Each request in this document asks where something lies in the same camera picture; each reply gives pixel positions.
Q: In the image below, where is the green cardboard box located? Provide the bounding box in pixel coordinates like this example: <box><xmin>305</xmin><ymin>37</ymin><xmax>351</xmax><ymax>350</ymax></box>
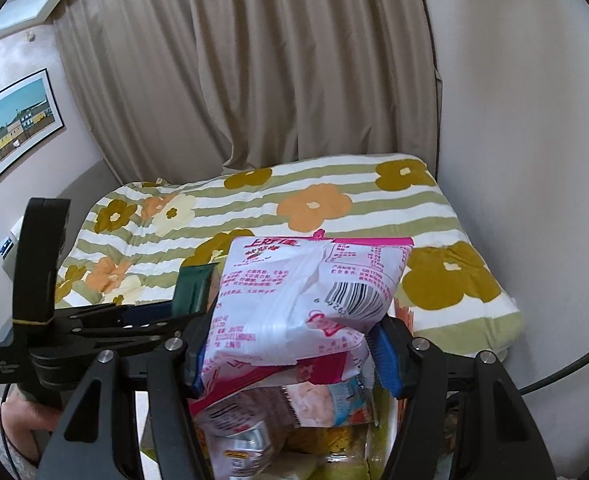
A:
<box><xmin>138</xmin><ymin>383</ymin><xmax>407</xmax><ymax>480</ymax></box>

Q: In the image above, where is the black cable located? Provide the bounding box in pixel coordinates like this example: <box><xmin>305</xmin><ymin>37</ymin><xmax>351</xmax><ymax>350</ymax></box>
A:
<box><xmin>516</xmin><ymin>331</ymin><xmax>589</xmax><ymax>397</ymax></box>

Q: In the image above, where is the blue white small box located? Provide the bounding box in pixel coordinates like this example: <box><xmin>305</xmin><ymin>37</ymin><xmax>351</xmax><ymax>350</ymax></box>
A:
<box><xmin>0</xmin><ymin>235</ymin><xmax>16</xmax><ymax>278</ymax></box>

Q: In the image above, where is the framed houses picture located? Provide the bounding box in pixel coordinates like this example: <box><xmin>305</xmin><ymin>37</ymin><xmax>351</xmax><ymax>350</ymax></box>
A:
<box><xmin>0</xmin><ymin>68</ymin><xmax>64</xmax><ymax>178</ymax></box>

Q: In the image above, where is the yellow waffle snack pack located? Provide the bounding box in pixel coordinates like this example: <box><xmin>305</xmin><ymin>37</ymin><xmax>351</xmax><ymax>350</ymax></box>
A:
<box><xmin>285</xmin><ymin>425</ymin><xmax>368</xmax><ymax>456</ymax></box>

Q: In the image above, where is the shrimp flavour snack bag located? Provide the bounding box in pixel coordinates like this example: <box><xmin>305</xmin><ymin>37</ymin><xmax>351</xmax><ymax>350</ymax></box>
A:
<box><xmin>282</xmin><ymin>375</ymin><xmax>376</xmax><ymax>428</ymax></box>

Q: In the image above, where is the pale green chip bag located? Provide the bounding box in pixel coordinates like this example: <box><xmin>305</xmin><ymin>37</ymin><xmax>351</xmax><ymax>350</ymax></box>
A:
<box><xmin>255</xmin><ymin>453</ymin><xmax>369</xmax><ymax>480</ymax></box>

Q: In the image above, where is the beige window curtain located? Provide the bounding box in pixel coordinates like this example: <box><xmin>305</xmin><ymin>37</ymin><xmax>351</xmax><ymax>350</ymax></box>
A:
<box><xmin>52</xmin><ymin>0</ymin><xmax>441</xmax><ymax>183</ymax></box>

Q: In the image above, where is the person's left hand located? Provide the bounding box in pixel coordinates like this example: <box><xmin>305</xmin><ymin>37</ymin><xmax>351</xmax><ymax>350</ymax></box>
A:
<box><xmin>0</xmin><ymin>388</ymin><xmax>62</xmax><ymax>462</ymax></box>

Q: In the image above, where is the grey headboard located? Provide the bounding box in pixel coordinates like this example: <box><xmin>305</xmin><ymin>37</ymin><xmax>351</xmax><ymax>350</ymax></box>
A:
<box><xmin>57</xmin><ymin>162</ymin><xmax>121</xmax><ymax>235</ymax></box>

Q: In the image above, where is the pink white snack bag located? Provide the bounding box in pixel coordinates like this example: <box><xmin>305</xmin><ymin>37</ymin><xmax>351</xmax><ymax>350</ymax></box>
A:
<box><xmin>196</xmin><ymin>236</ymin><xmax>414</xmax><ymax>403</ymax></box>

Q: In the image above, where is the pink red snack bag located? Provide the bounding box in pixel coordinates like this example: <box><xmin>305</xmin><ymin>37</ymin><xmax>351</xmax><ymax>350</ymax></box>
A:
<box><xmin>195</xmin><ymin>388</ymin><xmax>295</xmax><ymax>479</ymax></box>

